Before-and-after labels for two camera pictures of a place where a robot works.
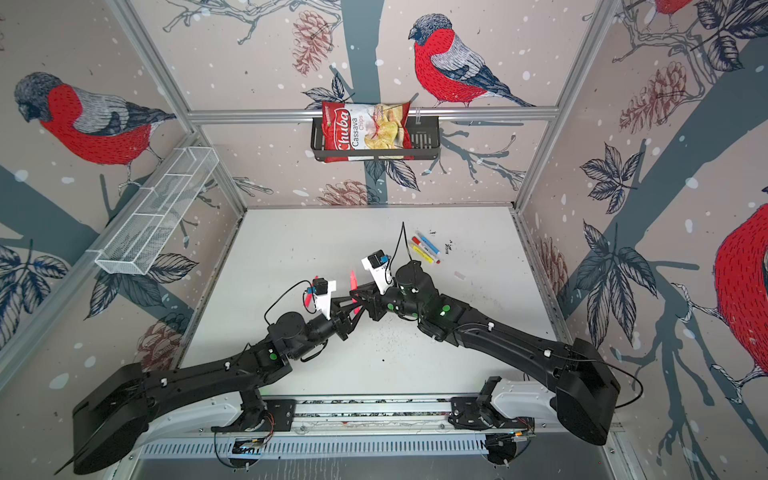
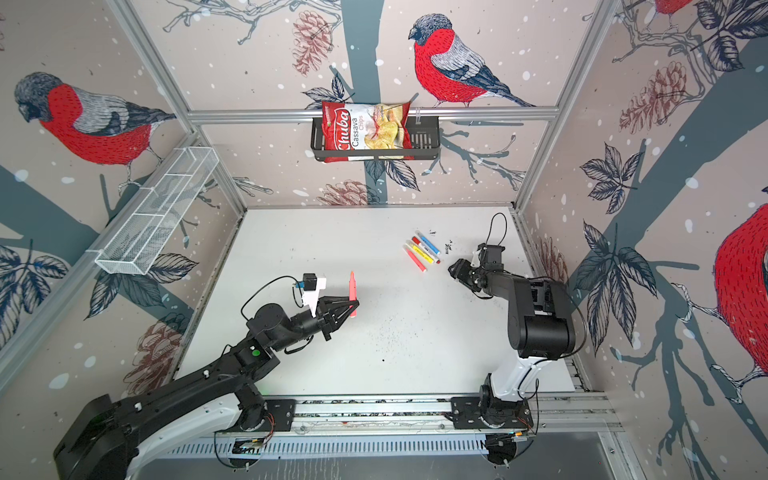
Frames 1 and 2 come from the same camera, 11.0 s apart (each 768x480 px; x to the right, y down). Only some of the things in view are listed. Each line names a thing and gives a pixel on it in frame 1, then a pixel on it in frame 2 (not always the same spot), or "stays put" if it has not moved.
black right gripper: (375, 307) -> (459, 269)
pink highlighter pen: (354, 287) -> (414, 258)
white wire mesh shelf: (140, 238) stays put
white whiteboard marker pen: (426, 251) stays put
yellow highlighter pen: (422, 254) stays put
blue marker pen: (427, 242) stays put
